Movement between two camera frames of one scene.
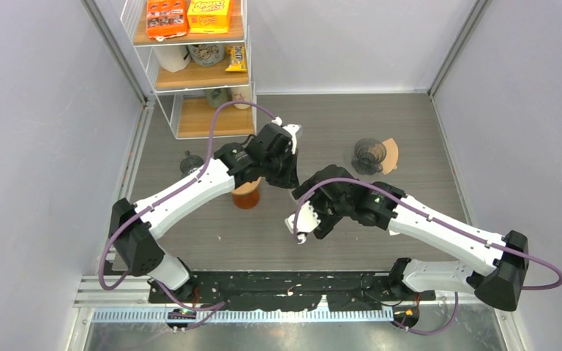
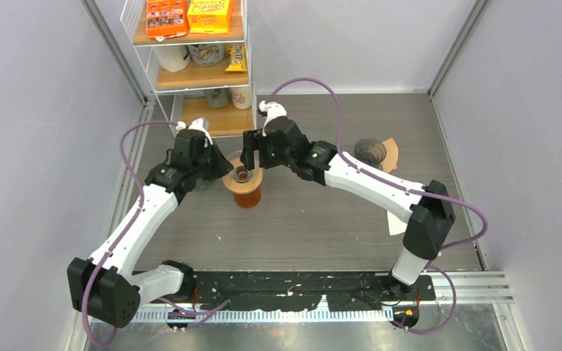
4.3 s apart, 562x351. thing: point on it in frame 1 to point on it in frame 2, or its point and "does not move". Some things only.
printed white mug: x=206 y=55 does not move
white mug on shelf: x=173 y=58 does not move
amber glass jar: x=246 y=201 does not move
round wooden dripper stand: x=246 y=187 does not move
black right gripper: x=327 y=223 to x=260 y=142
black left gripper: x=290 y=180 to x=223 y=166
